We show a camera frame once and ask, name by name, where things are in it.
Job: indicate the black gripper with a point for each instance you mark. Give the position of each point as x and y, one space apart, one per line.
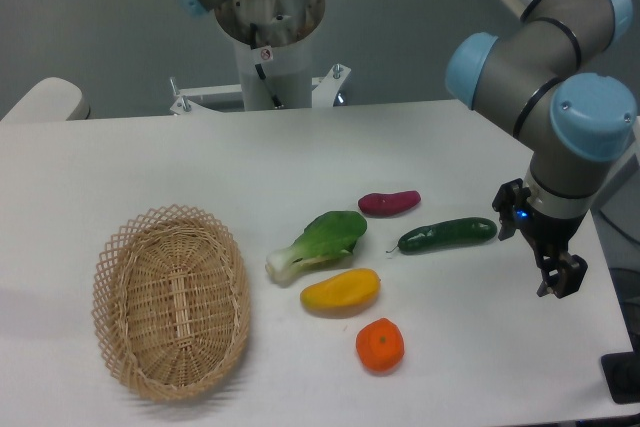
562 273

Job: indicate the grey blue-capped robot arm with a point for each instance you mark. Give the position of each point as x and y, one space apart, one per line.
532 86

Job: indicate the green cucumber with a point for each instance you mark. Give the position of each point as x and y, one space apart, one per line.
455 233

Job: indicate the purple sweet potato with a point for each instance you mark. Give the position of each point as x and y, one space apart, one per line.
388 204

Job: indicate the black device at table edge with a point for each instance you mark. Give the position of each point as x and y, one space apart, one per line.
621 372

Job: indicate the orange persimmon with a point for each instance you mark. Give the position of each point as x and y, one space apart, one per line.
380 346

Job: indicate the yellow mango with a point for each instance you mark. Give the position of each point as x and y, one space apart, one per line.
342 295

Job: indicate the green bok choy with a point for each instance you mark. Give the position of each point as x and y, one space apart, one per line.
331 236

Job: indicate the woven wicker basket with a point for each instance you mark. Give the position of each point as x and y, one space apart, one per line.
171 303

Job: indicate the white chair armrest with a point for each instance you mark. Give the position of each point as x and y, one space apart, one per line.
50 100

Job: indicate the white pedestal base bracket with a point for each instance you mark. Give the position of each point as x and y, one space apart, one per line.
259 91

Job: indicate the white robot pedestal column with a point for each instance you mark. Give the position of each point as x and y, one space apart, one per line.
274 33

